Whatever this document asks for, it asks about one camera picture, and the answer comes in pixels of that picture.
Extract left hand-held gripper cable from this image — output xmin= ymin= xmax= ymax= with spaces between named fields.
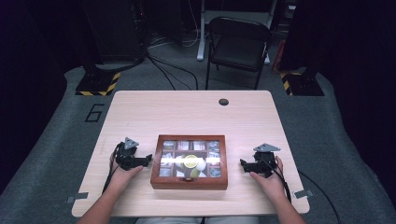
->
xmin=102 ymin=143 xmax=121 ymax=194

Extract crumpled white tea bags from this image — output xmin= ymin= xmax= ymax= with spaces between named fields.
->
xmin=161 ymin=151 xmax=175 ymax=166

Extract white hanging cable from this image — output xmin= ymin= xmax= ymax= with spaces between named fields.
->
xmin=181 ymin=0 xmax=201 ymax=49

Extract wooden glass-lid display box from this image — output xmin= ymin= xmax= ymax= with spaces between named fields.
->
xmin=149 ymin=133 xmax=229 ymax=191

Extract grey tape strip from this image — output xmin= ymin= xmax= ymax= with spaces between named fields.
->
xmin=293 ymin=189 xmax=314 ymax=200
xmin=65 ymin=191 xmax=90 ymax=205

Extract small white plastic cup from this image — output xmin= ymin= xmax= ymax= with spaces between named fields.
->
xmin=190 ymin=159 xmax=207 ymax=178

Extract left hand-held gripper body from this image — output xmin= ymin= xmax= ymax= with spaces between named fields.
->
xmin=115 ymin=136 xmax=148 ymax=172

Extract hand-held gripper cable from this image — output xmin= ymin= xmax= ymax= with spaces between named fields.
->
xmin=260 ymin=155 xmax=341 ymax=224
xmin=102 ymin=143 xmax=121 ymax=194

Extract black stand striped base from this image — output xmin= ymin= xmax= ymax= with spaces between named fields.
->
xmin=75 ymin=0 xmax=121 ymax=97
xmin=278 ymin=0 xmax=325 ymax=97

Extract black floor cable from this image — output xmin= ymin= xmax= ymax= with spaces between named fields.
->
xmin=147 ymin=54 xmax=177 ymax=91
xmin=146 ymin=50 xmax=200 ymax=91

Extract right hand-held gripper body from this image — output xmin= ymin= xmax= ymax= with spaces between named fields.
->
xmin=252 ymin=143 xmax=281 ymax=179

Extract black equipment cabinet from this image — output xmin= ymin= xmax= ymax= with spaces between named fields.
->
xmin=82 ymin=0 xmax=148 ymax=64

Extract right hand-held gripper cable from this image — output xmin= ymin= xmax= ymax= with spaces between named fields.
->
xmin=260 ymin=155 xmax=341 ymax=224

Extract person's left hand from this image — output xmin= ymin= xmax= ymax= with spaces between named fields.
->
xmin=106 ymin=152 xmax=145 ymax=192

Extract small cup yellow lid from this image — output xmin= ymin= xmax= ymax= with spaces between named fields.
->
xmin=182 ymin=154 xmax=201 ymax=169

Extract black folding chair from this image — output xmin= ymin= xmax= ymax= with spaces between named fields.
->
xmin=205 ymin=16 xmax=274 ymax=91

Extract person's right hand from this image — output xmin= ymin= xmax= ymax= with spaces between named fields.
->
xmin=248 ymin=155 xmax=288 ymax=203

